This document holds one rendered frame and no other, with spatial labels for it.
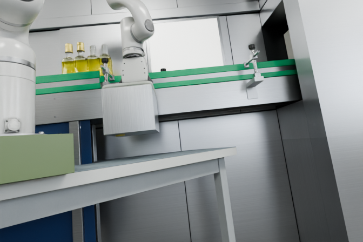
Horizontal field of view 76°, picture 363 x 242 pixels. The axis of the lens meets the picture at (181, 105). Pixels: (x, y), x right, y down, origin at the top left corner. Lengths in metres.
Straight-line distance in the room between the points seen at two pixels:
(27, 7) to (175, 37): 0.82
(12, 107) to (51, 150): 0.15
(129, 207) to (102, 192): 0.60
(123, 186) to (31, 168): 0.28
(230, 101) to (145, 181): 0.55
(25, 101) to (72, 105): 0.38
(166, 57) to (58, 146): 0.88
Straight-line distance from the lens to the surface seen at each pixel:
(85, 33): 1.45
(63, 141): 0.58
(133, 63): 0.92
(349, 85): 1.15
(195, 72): 1.12
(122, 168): 0.69
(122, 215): 1.33
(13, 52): 0.71
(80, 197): 0.70
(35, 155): 0.57
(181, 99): 1.06
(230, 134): 1.29
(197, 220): 1.32
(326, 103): 1.08
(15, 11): 0.73
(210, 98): 1.08
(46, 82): 1.14
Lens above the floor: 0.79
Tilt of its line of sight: 9 degrees up
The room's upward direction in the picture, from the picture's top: 6 degrees counter-clockwise
